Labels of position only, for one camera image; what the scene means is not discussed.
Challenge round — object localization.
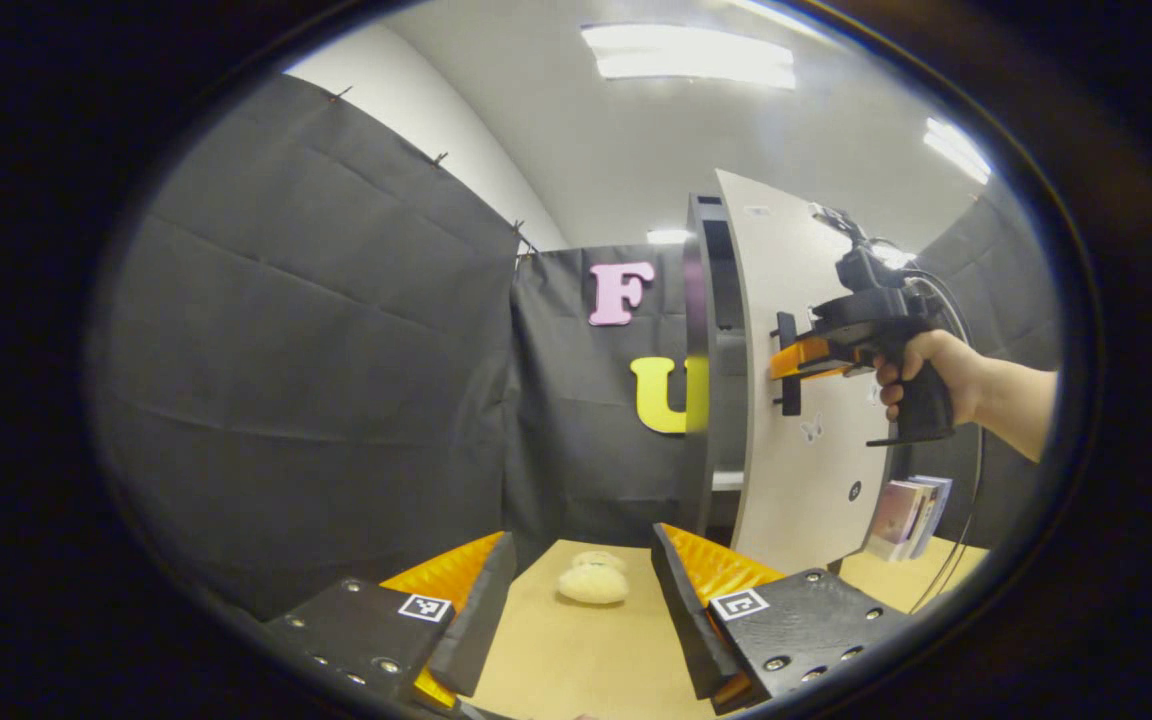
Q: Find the grey cabinet door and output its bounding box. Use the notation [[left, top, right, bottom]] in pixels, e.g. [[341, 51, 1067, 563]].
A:
[[714, 168, 899, 576]]

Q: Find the cream plush toy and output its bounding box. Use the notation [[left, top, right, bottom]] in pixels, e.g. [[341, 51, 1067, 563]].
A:
[[556, 550, 631, 606]]

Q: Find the dark grey cabinet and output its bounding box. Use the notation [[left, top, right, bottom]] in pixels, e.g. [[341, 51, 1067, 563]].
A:
[[676, 193, 752, 546]]

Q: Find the black backdrop cloth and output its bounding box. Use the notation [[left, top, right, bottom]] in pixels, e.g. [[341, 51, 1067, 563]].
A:
[[96, 70, 1062, 621]]

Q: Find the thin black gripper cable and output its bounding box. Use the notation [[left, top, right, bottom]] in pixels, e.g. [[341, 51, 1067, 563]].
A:
[[891, 265, 987, 613]]

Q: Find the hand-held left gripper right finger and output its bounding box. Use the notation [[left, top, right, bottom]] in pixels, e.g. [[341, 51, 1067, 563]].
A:
[[650, 522, 912, 713]]

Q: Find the black door handle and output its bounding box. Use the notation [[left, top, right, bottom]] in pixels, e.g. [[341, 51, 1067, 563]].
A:
[[771, 312, 803, 417]]

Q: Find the grey blue spine book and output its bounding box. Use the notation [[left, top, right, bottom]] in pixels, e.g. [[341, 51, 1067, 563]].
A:
[[911, 475, 954, 559]]

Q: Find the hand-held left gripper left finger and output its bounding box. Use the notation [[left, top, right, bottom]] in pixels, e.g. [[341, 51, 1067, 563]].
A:
[[266, 530, 519, 711]]

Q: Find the white spine book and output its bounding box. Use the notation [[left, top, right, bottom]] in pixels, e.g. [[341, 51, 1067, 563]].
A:
[[904, 480, 941, 561]]

